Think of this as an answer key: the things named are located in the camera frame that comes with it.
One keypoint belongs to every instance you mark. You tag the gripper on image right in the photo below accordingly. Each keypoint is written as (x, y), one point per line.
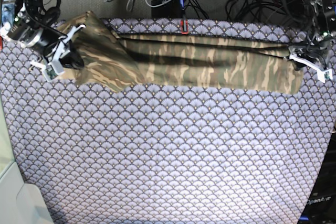
(317, 54)

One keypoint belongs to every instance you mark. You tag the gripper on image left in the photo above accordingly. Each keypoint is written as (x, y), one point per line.
(63, 51)

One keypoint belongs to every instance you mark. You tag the camouflage T-shirt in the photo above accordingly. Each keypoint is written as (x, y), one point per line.
(120, 60)

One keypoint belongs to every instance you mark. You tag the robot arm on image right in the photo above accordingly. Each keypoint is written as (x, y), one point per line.
(317, 18)

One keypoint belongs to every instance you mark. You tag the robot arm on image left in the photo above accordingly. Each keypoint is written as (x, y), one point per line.
(30, 24)

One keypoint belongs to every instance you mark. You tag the black box under table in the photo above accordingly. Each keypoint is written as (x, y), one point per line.
(169, 10)

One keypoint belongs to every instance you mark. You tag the red and black clamp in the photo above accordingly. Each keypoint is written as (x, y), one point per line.
(184, 26)

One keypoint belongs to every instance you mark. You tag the purple fan-pattern tablecloth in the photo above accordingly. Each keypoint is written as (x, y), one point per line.
(165, 154)

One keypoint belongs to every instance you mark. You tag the black OpenArm case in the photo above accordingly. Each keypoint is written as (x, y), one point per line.
(320, 207)

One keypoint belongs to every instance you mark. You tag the white plastic bin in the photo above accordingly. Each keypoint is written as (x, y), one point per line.
(20, 202)

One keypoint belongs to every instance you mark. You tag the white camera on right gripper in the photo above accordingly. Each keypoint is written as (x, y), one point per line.
(52, 71)

